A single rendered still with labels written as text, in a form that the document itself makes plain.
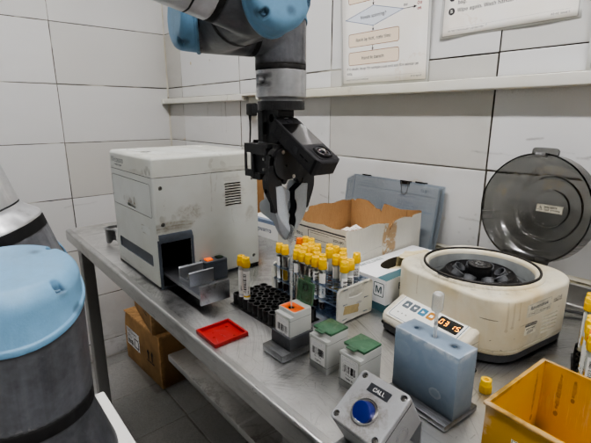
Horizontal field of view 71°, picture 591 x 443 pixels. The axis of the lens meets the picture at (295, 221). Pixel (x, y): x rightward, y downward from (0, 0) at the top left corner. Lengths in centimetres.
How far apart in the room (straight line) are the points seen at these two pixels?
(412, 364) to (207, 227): 59
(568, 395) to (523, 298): 18
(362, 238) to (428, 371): 40
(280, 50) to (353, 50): 71
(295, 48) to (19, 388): 50
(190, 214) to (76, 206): 133
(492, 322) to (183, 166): 68
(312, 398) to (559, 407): 30
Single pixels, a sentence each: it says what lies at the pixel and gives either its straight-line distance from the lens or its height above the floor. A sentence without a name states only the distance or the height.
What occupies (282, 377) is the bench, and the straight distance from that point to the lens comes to 68.
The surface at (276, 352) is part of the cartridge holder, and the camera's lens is 71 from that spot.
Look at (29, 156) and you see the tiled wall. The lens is 221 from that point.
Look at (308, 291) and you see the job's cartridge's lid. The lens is 71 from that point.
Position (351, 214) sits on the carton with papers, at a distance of 125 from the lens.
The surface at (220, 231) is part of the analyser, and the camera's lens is 103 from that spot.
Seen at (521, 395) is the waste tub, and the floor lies 95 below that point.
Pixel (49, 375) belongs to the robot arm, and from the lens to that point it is 43.
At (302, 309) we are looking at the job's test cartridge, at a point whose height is 95.
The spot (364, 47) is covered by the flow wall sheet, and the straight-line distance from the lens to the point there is 129.
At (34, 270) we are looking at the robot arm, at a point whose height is 113.
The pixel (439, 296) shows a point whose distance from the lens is 57.
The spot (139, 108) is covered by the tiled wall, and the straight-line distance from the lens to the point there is 233.
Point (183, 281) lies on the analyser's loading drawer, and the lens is 92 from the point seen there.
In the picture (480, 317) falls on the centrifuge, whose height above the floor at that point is 95.
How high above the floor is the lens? 126
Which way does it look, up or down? 14 degrees down
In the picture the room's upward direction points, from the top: straight up
